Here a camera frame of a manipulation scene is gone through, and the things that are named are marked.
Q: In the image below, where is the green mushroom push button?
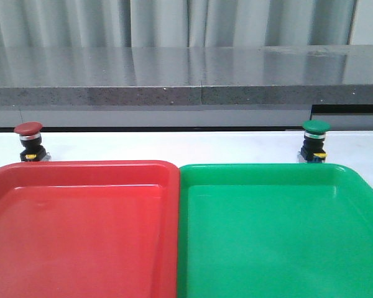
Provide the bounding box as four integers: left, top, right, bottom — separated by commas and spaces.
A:
298, 120, 331, 163

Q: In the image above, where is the red mushroom push button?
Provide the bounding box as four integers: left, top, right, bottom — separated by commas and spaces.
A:
14, 122, 52, 162

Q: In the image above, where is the green plastic tray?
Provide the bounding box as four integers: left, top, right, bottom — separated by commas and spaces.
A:
177, 164, 373, 297

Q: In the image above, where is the grey stone countertop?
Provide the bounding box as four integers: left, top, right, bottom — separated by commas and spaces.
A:
0, 45, 373, 131

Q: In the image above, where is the red plastic tray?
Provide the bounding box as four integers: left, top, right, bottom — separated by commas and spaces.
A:
0, 161, 180, 297

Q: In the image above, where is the white pleated curtain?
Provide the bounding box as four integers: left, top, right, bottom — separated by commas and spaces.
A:
0, 1, 356, 48

